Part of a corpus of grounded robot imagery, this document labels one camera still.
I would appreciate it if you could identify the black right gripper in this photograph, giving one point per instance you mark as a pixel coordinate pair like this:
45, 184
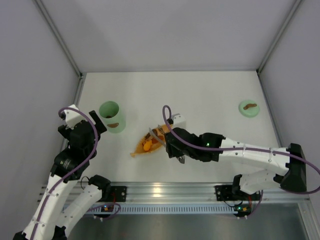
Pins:
170, 144

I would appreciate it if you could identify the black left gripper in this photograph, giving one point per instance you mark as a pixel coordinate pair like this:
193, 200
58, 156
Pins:
97, 121

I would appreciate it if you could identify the metal tongs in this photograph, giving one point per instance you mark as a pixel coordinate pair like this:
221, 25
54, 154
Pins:
160, 139

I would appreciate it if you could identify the orange yellow food piece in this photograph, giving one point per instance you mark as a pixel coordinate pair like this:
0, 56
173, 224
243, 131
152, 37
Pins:
147, 145

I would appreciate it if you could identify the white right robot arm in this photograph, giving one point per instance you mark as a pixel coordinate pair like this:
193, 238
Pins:
278, 167

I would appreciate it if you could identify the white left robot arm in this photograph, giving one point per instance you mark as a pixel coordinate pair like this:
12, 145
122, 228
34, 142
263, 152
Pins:
52, 220

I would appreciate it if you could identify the green cylindrical container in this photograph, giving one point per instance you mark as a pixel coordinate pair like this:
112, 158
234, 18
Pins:
116, 124

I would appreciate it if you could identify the orange carrot food piece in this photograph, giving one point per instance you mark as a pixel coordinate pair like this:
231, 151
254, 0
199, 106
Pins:
156, 132

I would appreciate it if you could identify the woven fish-shaped basket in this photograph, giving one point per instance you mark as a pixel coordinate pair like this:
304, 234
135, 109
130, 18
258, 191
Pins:
156, 145

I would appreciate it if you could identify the green container lid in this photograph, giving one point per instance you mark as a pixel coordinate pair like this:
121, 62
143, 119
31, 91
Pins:
249, 108

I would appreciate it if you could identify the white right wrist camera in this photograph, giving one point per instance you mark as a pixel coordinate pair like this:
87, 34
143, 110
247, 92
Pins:
179, 121

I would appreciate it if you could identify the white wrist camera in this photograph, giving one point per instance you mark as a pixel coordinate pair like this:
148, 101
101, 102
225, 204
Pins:
179, 121
72, 118

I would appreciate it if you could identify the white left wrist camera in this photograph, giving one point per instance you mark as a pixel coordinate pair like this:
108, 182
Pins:
72, 118

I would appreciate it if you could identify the left aluminium frame post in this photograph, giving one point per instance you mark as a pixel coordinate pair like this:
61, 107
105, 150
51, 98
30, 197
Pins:
57, 35

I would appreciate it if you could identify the aluminium frame post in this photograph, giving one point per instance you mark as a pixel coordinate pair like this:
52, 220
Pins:
287, 19
57, 35

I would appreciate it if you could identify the aluminium mounting rail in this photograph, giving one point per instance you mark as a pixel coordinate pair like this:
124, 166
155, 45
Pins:
192, 192

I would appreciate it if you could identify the black right base bracket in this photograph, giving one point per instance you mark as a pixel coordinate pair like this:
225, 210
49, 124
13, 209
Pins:
224, 193

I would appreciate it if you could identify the black base bracket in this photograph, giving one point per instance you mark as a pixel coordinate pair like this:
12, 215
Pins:
224, 193
118, 194

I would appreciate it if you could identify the black left base bracket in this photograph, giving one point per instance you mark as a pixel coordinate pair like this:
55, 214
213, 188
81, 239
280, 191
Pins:
118, 194

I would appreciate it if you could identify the slotted cable duct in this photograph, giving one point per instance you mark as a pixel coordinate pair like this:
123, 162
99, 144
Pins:
167, 209

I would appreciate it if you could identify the right aluminium frame post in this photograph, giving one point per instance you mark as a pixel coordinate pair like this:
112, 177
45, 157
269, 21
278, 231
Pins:
287, 19

